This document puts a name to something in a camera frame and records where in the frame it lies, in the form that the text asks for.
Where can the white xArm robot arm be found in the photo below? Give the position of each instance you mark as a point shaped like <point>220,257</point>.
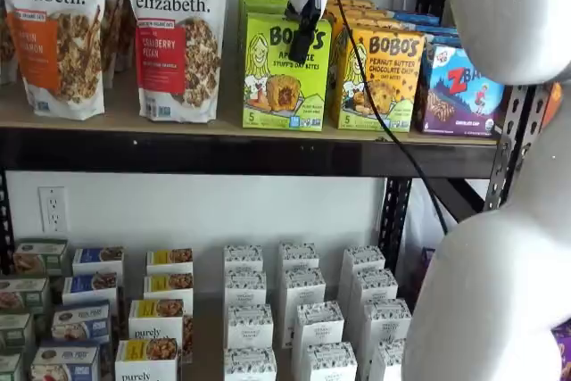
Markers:
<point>490,287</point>

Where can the yellow Bobo's peanut butter box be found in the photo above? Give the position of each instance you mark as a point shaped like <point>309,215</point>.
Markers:
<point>363,11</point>
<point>392,82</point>
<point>379,23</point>
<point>352,1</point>

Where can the blue purple Zbar box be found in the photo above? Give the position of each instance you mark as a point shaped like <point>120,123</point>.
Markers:
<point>419,20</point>
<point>459,95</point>
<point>406,12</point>
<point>441,36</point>

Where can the black metal shelf rack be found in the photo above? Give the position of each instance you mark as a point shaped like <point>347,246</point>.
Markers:
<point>223,153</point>

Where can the wooden shelf board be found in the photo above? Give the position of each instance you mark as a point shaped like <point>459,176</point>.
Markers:
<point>120,109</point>

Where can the white patterned pantry box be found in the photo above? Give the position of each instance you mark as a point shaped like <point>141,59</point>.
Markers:
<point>243,258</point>
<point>299,256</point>
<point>245,289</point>
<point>317,327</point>
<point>304,292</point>
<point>330,363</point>
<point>386,361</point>
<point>250,365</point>
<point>374,287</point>
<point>363,260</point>
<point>383,323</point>
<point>250,327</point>

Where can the white box yellow label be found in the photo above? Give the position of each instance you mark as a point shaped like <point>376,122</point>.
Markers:
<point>156,323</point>
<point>147,361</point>
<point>169,260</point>
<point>168,287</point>

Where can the orange snack box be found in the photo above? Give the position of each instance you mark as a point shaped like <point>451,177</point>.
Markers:
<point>553,106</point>

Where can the small blue oatmeal box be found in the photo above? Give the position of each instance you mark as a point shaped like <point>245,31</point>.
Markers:
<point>89,287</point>
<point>82,323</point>
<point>64,365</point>
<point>98,260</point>

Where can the small green oatmeal box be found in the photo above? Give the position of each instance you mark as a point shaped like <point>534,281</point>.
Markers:
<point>15,332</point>
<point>9,367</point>
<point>40,256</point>
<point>22,296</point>

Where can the granola bag red label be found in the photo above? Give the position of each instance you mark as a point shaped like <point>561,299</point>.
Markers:
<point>178,42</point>

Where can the white granola bag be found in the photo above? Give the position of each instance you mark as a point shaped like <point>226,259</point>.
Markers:
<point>5,42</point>
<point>115,33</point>

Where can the white plastic sheet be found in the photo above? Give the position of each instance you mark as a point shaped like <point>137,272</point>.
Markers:
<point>419,220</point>

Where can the granola bag orange label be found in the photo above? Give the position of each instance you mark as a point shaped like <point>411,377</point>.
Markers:
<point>53,42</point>

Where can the white patterned cartons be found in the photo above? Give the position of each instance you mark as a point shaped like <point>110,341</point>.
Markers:
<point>207,309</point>

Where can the white wall outlet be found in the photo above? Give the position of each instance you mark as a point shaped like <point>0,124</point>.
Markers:
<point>53,209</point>

